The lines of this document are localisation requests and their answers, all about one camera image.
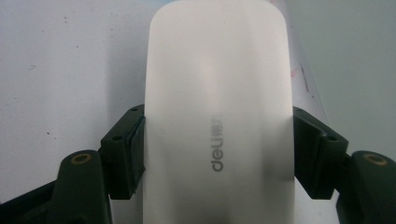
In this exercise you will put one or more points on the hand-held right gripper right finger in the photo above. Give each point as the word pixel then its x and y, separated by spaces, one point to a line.
pixel 317 155

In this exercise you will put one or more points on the white whiteboard eraser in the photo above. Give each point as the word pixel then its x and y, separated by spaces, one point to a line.
pixel 218 109

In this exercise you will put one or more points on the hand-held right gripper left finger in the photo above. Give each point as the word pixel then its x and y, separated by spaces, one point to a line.
pixel 123 149

